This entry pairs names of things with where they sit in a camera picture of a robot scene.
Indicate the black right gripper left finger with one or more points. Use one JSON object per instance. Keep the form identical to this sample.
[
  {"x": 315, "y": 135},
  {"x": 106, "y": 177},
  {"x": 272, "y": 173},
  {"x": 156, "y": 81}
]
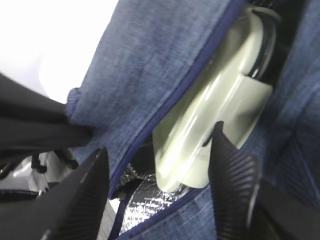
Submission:
[{"x": 72, "y": 210}]

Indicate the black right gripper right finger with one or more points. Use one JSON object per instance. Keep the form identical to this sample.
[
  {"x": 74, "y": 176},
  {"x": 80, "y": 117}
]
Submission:
[{"x": 248, "y": 207}]

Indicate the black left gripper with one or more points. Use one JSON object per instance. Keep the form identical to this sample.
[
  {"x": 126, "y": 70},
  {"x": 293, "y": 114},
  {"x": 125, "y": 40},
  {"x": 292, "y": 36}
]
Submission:
[{"x": 32, "y": 124}]

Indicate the green lidded glass container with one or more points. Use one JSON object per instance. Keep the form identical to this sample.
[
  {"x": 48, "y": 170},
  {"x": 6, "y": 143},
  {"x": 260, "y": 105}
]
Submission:
[{"x": 230, "y": 89}]

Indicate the navy blue lunch bag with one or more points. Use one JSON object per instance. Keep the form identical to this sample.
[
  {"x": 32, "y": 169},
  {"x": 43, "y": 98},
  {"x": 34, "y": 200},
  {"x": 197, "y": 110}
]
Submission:
[{"x": 149, "y": 55}]

